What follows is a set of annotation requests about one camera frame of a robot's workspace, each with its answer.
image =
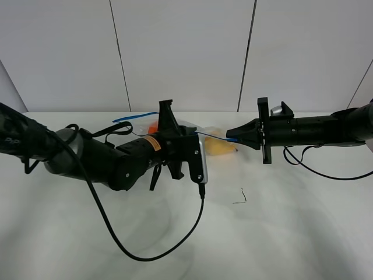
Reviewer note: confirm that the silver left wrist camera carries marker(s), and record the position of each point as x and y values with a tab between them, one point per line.
197	162

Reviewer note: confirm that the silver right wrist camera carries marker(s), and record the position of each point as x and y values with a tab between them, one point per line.
281	112

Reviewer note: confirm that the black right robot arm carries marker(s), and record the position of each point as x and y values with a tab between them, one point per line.
279	127

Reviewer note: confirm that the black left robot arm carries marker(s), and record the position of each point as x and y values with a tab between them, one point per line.
76	153

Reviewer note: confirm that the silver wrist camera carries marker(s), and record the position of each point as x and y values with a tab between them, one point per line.
281	112
197	162

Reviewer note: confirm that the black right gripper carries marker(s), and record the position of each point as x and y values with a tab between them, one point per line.
252	129

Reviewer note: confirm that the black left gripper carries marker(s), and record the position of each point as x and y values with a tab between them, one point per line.
177	146

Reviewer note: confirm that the clear zip bag blue seal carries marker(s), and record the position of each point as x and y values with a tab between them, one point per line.
141	122

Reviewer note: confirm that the orange fruit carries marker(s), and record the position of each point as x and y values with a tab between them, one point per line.
153	128

